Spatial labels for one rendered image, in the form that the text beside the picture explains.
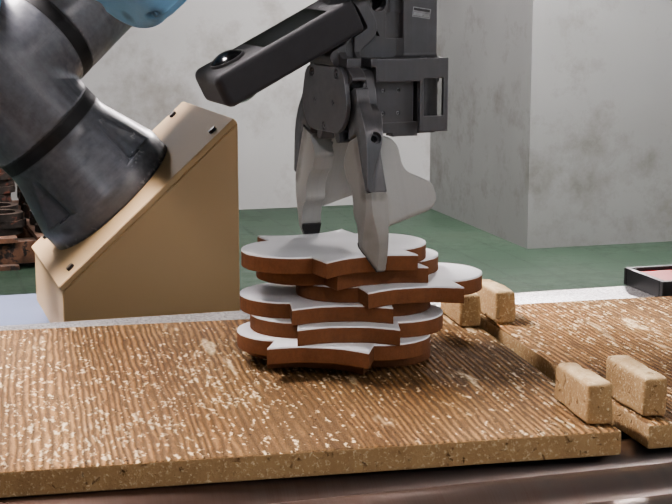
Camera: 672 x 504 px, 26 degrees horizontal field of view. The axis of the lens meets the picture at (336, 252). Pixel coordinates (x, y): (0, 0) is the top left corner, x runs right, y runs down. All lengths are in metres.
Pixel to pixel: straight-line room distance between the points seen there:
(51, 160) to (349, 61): 0.49
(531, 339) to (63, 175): 0.52
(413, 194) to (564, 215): 5.92
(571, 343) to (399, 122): 0.22
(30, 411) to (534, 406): 0.32
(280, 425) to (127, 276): 0.50
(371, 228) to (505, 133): 6.08
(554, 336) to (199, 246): 0.40
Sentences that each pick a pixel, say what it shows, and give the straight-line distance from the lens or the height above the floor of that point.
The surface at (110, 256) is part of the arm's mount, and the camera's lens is 1.37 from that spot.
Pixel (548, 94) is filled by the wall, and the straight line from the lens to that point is 6.82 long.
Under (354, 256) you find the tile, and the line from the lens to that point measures 1.00.
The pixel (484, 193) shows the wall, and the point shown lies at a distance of 7.34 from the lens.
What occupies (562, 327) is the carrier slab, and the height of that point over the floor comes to 0.94.
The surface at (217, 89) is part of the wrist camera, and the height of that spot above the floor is 1.13.
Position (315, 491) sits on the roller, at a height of 0.91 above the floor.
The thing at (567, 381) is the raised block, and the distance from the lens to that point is 0.94.
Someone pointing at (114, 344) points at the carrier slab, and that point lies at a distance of 1.11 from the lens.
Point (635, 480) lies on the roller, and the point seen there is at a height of 0.92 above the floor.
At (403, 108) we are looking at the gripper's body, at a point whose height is 1.12.
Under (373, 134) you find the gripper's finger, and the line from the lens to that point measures 0.99.
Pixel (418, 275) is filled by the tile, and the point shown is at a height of 1.00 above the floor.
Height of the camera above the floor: 1.20
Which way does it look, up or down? 10 degrees down
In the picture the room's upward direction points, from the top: straight up
